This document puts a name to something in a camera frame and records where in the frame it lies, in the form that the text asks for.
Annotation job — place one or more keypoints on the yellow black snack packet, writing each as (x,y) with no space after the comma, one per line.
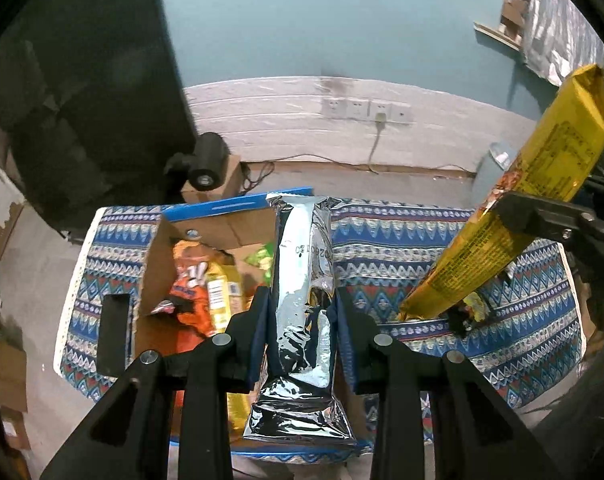
(469,312)

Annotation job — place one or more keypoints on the flat cardboard pieces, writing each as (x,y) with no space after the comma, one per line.
(4,385)

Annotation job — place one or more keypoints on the small brown cardboard box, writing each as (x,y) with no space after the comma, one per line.
(231,180)

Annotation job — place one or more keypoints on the white wall socket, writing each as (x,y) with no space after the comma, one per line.
(334,109)
(401,113)
(358,109)
(377,107)

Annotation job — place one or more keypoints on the orange snack packet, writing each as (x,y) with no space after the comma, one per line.
(191,285)

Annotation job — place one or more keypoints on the blue patterned mat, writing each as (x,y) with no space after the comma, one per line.
(407,240)

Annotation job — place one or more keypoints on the blue cardboard box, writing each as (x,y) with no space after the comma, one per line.
(206,230)

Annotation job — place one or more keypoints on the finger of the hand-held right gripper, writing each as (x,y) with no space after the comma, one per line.
(537,215)

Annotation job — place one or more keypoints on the black round device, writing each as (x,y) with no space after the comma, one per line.
(209,155)

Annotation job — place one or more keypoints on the silver snack packet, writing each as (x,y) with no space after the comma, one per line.
(302,270)

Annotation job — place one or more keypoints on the long golden snack packet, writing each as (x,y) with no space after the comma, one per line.
(547,160)

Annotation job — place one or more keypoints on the black rectangular block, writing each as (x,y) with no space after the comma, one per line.
(114,335)

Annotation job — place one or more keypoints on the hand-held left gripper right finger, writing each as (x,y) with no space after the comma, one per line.
(344,345)

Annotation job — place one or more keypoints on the wooden frame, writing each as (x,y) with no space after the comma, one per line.
(504,30)

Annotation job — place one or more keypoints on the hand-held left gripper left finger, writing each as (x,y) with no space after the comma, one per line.
(259,340)

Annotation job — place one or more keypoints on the green snack packet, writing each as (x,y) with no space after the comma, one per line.
(262,260)

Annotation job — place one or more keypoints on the pale green trash bin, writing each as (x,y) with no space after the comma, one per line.
(487,180)

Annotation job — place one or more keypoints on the silver foil sheet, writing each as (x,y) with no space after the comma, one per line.
(557,35)

